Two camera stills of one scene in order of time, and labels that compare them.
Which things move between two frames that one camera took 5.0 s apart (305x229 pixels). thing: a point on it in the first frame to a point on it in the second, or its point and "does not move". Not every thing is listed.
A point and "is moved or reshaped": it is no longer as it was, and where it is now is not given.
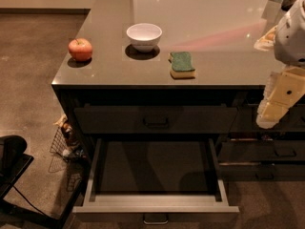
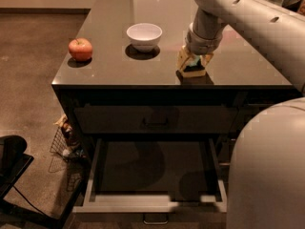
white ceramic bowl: (144, 36) does not move
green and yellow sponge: (181, 65) is moved or reshaped
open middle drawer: (154, 180) does not move
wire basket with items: (66, 142) does not move
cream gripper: (292, 37) to (200, 45)
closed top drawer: (152, 120) does not move
